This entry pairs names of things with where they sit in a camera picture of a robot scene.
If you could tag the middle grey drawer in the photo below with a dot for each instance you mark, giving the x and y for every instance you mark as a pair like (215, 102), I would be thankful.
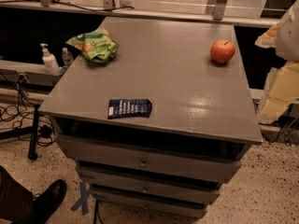
(102, 178)

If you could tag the white pump lotion bottle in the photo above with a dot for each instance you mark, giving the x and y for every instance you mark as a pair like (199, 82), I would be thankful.
(49, 60)

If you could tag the metal window rail frame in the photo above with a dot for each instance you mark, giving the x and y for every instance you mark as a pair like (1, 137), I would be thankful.
(255, 13)

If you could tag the top grey drawer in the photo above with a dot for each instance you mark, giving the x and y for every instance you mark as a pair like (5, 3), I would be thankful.
(85, 149)

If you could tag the black leather shoe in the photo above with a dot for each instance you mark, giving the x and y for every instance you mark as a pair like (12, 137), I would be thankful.
(37, 210)

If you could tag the blue tape cross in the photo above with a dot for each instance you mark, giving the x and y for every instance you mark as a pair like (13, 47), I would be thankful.
(84, 203)

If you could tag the brown trouser leg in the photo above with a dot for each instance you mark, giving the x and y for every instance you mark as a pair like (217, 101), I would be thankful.
(16, 202)

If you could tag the bottom grey drawer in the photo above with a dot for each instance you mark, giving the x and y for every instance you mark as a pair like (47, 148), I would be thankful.
(149, 202)

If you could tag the green rice chip bag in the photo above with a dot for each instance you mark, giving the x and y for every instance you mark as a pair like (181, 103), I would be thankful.
(96, 46)

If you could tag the small clear sanitizer bottle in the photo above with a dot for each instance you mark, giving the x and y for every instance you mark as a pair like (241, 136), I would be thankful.
(67, 57)

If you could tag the dark blue snack packet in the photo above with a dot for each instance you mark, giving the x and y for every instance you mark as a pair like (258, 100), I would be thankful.
(129, 108)

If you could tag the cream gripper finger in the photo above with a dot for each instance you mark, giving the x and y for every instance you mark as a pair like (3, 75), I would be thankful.
(268, 39)
(281, 88)

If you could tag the red apple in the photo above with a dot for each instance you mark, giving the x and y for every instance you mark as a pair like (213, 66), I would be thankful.
(222, 51)

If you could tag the grey drawer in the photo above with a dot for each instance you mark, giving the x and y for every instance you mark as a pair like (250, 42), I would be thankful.
(149, 202)
(102, 178)
(85, 149)

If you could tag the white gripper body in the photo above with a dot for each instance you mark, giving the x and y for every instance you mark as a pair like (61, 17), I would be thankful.
(289, 36)

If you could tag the grey side shelf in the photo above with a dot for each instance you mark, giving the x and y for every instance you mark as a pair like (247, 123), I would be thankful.
(35, 74)

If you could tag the grey drawer cabinet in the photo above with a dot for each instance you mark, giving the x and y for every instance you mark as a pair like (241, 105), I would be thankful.
(199, 109)

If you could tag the black stand pole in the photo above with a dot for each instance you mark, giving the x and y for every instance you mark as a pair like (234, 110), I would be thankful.
(32, 155)

